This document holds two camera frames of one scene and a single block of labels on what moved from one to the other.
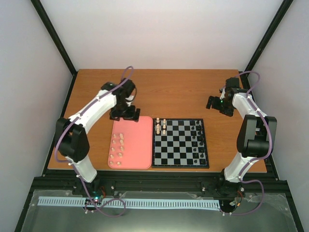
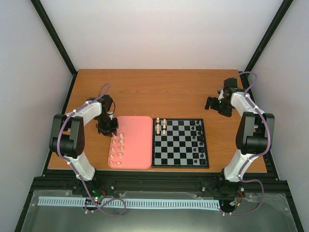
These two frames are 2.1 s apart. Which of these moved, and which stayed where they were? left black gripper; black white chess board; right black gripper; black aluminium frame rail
Moved: left black gripper
Stayed: black white chess board; black aluminium frame rail; right black gripper
